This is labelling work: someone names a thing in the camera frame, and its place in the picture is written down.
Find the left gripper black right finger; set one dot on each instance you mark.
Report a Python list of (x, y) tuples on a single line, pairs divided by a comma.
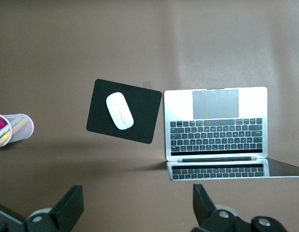
[(207, 217)]

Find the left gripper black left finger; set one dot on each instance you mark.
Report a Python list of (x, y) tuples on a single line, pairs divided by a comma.
[(64, 212)]

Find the silver laptop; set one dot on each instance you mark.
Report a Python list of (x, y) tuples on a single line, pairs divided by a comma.
[(178, 108)]

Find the yellow marker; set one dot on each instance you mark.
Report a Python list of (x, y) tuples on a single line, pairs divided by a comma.
[(18, 125)]

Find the white marker with black cap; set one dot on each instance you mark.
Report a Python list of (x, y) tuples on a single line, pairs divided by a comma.
[(2, 134)]

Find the pink mesh pen cup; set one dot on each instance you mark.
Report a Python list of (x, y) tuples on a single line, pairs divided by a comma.
[(28, 125)]

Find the white computer mouse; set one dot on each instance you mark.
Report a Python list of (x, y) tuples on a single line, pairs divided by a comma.
[(119, 110)]

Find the black mouse pad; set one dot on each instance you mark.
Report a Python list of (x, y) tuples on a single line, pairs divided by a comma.
[(144, 116)]

